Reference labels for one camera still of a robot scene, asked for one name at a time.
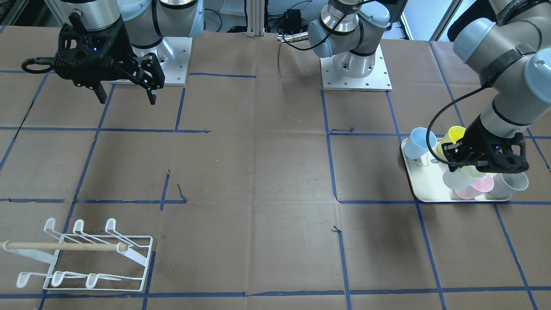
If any grey plastic cup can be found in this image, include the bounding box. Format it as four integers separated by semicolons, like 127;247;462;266
488;173;529;199

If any light blue plastic cup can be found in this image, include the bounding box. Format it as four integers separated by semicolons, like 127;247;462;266
403;127;437;160

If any pink plastic cup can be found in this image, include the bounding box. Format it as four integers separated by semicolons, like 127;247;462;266
453;174;494;200

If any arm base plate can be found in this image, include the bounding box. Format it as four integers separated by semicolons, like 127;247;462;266
110;37;193;87
320;45;393;92

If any yellow plastic cup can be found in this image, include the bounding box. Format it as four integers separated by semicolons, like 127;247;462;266
437;125;466;159

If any white plastic cup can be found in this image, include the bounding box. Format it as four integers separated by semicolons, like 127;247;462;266
442;166;487;190

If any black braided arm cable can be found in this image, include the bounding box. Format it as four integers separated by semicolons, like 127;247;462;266
21;57;59;74
426;84;495;166

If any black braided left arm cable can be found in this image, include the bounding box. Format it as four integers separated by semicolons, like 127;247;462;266
426;84;495;166

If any white wire cup rack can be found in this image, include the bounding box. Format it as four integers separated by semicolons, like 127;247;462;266
3;218;153;292

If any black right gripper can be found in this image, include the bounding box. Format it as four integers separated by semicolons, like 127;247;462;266
52;22;165;105

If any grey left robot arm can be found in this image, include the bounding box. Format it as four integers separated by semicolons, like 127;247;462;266
307;0;550;174

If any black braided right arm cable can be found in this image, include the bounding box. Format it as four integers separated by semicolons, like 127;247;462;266
21;57;59;74

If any aluminium frame post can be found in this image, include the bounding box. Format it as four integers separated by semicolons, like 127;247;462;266
245;0;268;37

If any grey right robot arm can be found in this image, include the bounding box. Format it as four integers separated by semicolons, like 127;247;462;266
51;0;204;104

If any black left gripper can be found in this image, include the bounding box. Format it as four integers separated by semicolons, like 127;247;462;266
441;117;529;174

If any cream bunny tray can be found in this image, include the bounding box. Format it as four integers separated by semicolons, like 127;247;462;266
402;152;511;203

